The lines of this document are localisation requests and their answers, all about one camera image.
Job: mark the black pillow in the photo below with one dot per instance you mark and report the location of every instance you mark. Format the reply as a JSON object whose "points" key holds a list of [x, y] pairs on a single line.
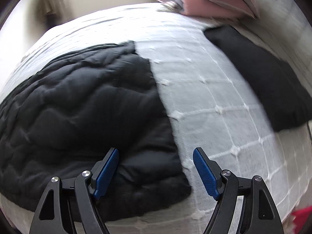
{"points": [[263, 78]]}

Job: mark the grey quilted headboard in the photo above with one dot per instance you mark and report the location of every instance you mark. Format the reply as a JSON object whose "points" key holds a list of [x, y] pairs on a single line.
{"points": [[280, 17]]}

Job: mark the red thing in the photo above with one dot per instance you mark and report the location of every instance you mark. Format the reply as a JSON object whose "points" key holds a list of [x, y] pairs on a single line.
{"points": [[302, 220]]}

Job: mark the white quilted bed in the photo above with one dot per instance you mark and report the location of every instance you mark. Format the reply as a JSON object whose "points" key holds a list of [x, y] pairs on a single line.
{"points": [[207, 90]]}

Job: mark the black puffer jacket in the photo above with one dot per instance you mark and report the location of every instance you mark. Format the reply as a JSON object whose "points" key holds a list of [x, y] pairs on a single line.
{"points": [[73, 114]]}

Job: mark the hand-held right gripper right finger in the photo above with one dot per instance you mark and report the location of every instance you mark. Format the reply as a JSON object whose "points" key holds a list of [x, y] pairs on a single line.
{"points": [[204, 175]]}

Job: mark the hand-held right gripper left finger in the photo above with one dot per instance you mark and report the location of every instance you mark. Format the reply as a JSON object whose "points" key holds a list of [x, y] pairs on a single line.
{"points": [[107, 175]]}

